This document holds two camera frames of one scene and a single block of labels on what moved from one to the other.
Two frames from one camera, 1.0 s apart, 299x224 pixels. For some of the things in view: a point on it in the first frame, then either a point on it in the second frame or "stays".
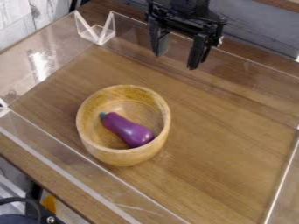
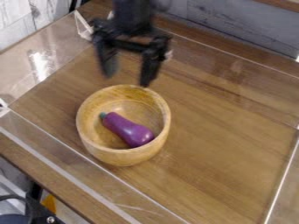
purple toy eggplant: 135,135 stays
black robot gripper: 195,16 → 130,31
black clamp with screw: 49,217 stays
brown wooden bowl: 123,122 stays
